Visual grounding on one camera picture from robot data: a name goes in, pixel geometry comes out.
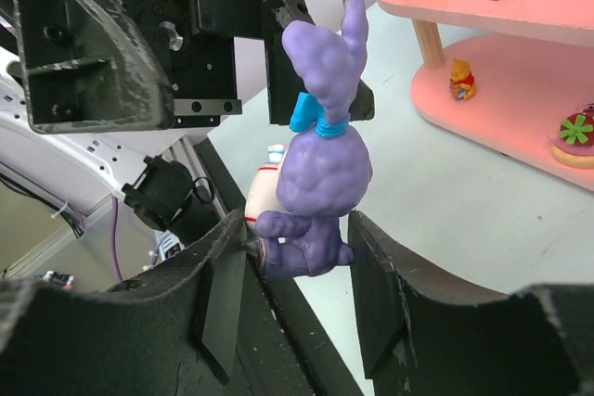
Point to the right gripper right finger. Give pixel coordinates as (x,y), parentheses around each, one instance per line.
(425,331)

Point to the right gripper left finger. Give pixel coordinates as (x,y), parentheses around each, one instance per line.
(169,331)

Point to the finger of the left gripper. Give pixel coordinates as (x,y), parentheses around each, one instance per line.
(283,84)
(86,67)

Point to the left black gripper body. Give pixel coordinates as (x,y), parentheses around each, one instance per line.
(194,44)

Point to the purple bunny figurine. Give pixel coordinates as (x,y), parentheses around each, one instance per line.
(325,170)

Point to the pink bear strawberry figurine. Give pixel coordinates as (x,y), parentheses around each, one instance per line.
(572,144)

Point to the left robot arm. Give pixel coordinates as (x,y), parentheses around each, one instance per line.
(160,192)

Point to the pink three-tier shelf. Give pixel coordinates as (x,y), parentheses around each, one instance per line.
(532,61)

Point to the yellow bear figurine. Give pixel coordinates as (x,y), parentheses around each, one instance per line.
(462,84)

